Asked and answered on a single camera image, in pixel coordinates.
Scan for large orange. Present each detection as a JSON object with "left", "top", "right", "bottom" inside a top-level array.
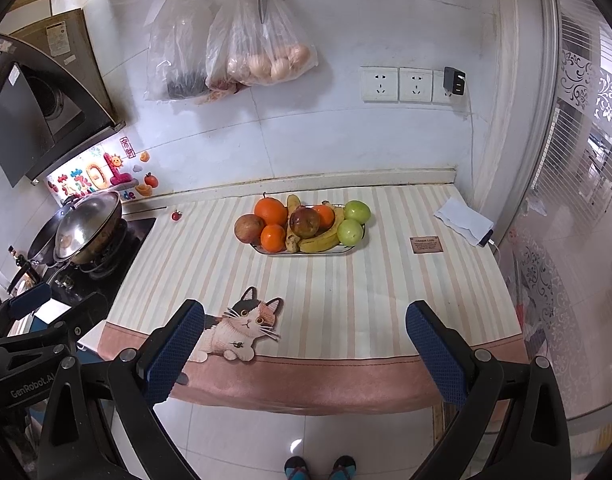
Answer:
[{"left": 254, "top": 195, "right": 289, "bottom": 227}]

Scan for red yellow apple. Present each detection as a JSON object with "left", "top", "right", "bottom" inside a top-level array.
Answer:
[{"left": 289, "top": 207, "right": 321, "bottom": 239}]

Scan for brown round fruit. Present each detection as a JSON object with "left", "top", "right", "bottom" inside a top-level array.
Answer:
[{"left": 234, "top": 213, "right": 267, "bottom": 244}]

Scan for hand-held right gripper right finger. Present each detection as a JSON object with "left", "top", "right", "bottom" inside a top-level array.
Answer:
[{"left": 405, "top": 300, "right": 571, "bottom": 480}]

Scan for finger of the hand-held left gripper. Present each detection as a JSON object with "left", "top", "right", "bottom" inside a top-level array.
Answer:
[
  {"left": 0, "top": 282, "right": 53, "bottom": 346},
  {"left": 0, "top": 291, "right": 109, "bottom": 361}
]

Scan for clear plastic bag of eggs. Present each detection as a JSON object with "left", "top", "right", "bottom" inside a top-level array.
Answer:
[{"left": 205, "top": 0, "right": 319, "bottom": 96}]

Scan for white wall socket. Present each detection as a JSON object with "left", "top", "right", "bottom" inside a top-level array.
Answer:
[
  {"left": 361, "top": 66, "right": 399, "bottom": 102},
  {"left": 399, "top": 67, "right": 435, "bottom": 103},
  {"left": 434, "top": 70, "right": 469, "bottom": 105}
]

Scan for black gas stove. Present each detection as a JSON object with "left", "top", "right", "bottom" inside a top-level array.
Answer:
[{"left": 16, "top": 216, "right": 157, "bottom": 306}]

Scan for person's foot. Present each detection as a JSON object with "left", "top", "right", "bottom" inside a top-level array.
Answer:
[
  {"left": 284, "top": 456, "right": 311, "bottom": 480},
  {"left": 330, "top": 455, "right": 357, "bottom": 480}
]

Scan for colourful wall stickers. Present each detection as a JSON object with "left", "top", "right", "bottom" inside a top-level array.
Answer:
[{"left": 46, "top": 135, "right": 159, "bottom": 202}]

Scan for black range hood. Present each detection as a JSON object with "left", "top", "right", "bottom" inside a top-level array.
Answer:
[{"left": 0, "top": 7, "right": 127, "bottom": 188}]

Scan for black charger plug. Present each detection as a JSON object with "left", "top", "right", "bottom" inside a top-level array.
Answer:
[{"left": 443, "top": 66, "right": 467, "bottom": 97}]

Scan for person's right foot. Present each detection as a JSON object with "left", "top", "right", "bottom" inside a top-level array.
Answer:
[{"left": 330, "top": 455, "right": 357, "bottom": 480}]

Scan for person's left foot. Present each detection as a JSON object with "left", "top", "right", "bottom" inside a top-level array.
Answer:
[{"left": 284, "top": 456, "right": 311, "bottom": 480}]

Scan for patterned fruit plate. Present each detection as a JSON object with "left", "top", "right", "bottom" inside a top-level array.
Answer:
[{"left": 250, "top": 203, "right": 367, "bottom": 257}]

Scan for clear plastic bag dark contents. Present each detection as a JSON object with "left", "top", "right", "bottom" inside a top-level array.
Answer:
[{"left": 143, "top": 0, "right": 219, "bottom": 103}]

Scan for banana bunch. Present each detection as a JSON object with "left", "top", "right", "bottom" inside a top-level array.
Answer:
[{"left": 285, "top": 194, "right": 347, "bottom": 254}]

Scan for white folded cloth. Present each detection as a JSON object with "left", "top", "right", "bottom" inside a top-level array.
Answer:
[{"left": 433, "top": 197, "right": 494, "bottom": 247}]

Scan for dark wok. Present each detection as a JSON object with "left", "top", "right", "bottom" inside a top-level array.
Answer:
[{"left": 27, "top": 207, "right": 129, "bottom": 267}]

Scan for striped cat print mat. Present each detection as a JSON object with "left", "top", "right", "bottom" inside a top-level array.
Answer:
[{"left": 93, "top": 182, "right": 531, "bottom": 417}]

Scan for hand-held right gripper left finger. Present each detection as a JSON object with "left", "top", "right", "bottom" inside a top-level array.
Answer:
[{"left": 36, "top": 299, "right": 207, "bottom": 480}]

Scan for green apple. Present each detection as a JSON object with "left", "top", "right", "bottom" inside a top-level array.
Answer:
[
  {"left": 337, "top": 219, "right": 364, "bottom": 247},
  {"left": 344, "top": 200, "right": 373, "bottom": 225}
]

